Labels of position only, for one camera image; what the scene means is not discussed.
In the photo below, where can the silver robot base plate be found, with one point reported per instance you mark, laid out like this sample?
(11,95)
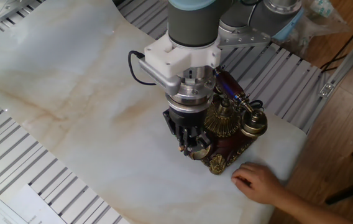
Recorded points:
(245,39)

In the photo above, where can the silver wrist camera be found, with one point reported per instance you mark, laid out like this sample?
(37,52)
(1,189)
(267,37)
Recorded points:
(161,77)

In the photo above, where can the perforated metal plate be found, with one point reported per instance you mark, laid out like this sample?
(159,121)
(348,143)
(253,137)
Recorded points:
(5,9)

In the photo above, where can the antique red brass phone base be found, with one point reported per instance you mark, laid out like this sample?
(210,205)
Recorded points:
(226,152)

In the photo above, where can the person's bare forearm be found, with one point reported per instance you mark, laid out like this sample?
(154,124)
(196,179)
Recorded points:
(307,208)

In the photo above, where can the black chair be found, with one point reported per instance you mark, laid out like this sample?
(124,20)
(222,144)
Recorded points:
(350,189)

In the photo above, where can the glossy marble pattern sheet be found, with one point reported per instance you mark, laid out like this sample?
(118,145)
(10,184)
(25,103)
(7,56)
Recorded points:
(71,93)

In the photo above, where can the thin wooden stick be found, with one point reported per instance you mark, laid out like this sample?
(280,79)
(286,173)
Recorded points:
(181,149)

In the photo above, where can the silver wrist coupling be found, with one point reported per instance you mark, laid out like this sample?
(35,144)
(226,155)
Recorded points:
(192,93)

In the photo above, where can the person's bare hand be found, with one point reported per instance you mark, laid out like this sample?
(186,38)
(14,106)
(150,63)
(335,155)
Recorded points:
(257,183)

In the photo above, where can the aluminium frame bar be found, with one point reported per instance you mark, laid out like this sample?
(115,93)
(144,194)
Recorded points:
(344,65)

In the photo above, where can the clear plastic bag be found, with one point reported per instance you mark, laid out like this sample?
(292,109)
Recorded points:
(316,21)

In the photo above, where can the blank white paper sheet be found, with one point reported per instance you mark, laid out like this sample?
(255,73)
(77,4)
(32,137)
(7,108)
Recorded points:
(36,208)

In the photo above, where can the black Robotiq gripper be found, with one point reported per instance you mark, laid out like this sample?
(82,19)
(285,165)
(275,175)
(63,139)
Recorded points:
(186,119)

